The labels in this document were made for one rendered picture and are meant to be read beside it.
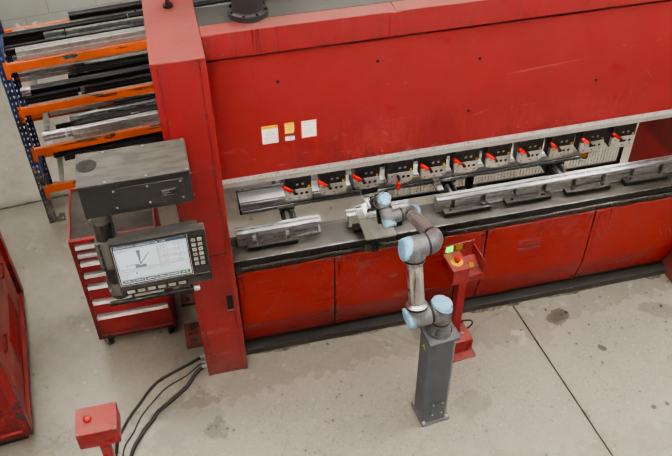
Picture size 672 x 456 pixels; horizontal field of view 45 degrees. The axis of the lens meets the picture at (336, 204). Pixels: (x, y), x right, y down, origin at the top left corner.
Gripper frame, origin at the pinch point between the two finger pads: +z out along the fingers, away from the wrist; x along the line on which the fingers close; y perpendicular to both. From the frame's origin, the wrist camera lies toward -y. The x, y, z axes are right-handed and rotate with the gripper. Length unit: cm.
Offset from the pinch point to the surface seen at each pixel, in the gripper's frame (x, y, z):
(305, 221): 38.9, 2.4, 11.9
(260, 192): 61, 27, 30
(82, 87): 164, 132, 102
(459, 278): -44, -47, 4
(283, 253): 55, -14, 11
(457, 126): -50, 36, -32
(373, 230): 3.0, -11.2, -3.3
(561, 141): -117, 21, -14
